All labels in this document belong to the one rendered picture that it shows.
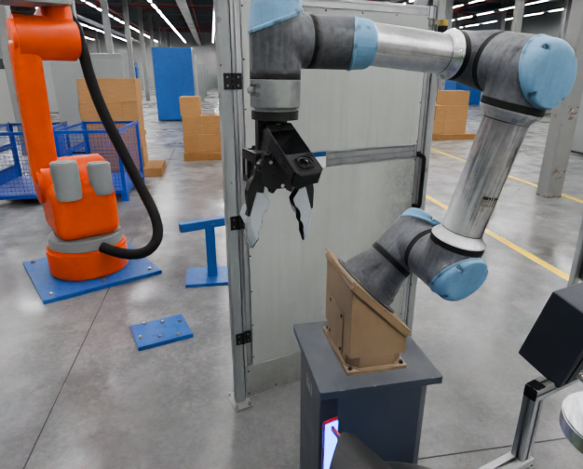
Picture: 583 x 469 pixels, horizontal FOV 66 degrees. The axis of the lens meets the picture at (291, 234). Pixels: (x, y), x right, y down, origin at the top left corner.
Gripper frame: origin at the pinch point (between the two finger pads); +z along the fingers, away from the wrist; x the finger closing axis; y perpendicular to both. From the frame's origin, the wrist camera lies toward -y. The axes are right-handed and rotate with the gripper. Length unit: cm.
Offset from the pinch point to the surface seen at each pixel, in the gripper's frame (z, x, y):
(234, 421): 142, -30, 118
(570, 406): -3.2, -0.1, -47.7
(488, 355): 139, -193, 101
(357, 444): 2.1, 11.9, -39.7
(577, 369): 32, -61, -17
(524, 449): 53, -53, -15
